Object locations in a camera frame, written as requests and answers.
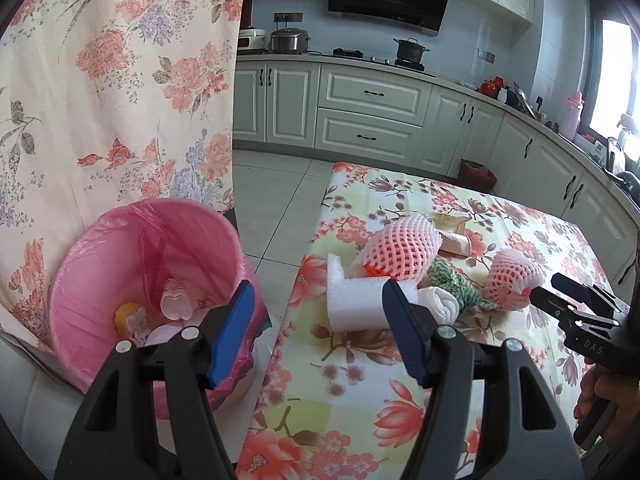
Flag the black cooking pot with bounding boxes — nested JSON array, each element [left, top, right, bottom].
[[393, 37, 432, 64]]

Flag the green zigzag cloth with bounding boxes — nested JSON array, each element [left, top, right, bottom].
[[425, 257, 499, 312]]

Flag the white rice cooker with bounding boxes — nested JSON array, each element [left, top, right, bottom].
[[237, 29, 268, 55]]

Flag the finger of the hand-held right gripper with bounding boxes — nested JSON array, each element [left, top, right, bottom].
[[551, 273, 630, 317], [530, 286, 621, 329]]

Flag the black gas stove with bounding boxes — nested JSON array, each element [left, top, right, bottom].
[[332, 47, 427, 72]]

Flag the pink thermos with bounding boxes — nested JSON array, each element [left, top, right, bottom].
[[559, 91, 585, 139]]

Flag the steel pressure cooker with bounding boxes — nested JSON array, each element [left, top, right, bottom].
[[269, 27, 310, 55]]

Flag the floral curtain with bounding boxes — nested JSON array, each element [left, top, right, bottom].
[[0, 0, 251, 361]]

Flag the white paper towel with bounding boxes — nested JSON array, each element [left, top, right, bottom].
[[417, 287, 460, 324]]

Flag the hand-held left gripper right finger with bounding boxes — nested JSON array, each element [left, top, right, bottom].
[[382, 279, 586, 480]]

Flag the pink trash bin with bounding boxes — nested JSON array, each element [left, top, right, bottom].
[[49, 199, 269, 419]]

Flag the white lower kitchen cabinets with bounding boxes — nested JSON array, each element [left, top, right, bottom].
[[232, 55, 640, 288]]

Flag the pink foam fruit net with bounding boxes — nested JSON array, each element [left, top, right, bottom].
[[359, 211, 444, 282], [484, 248, 544, 312]]

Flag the kitchen window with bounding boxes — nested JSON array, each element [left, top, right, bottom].
[[589, 17, 640, 142]]

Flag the white foam block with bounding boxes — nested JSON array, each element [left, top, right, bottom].
[[326, 253, 419, 333]]

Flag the person's right hand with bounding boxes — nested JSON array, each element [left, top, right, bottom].
[[574, 366, 640, 423]]

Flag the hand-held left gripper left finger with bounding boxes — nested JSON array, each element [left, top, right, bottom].
[[55, 280, 257, 480]]

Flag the steel dish rack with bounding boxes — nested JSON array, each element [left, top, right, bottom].
[[510, 82, 547, 122]]

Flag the red waste basket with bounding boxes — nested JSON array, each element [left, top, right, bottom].
[[459, 159, 499, 194]]

